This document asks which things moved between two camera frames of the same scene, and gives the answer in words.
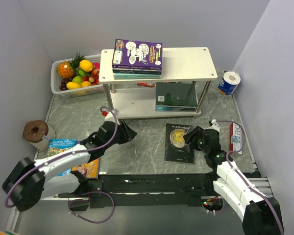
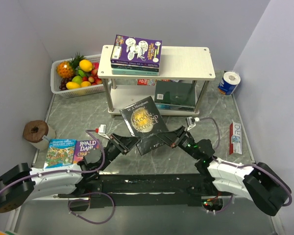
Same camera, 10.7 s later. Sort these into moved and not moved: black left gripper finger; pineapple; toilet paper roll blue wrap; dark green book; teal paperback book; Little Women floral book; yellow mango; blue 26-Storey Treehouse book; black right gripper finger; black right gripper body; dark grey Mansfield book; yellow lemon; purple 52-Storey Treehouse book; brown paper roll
Moved: teal paperback book; black right gripper finger; black left gripper finger; dark grey Mansfield book; black right gripper body; Little Women floral book; purple 52-Storey Treehouse book
Not moved: yellow lemon; pineapple; brown paper roll; dark green book; yellow mango; toilet paper roll blue wrap; blue 26-Storey Treehouse book
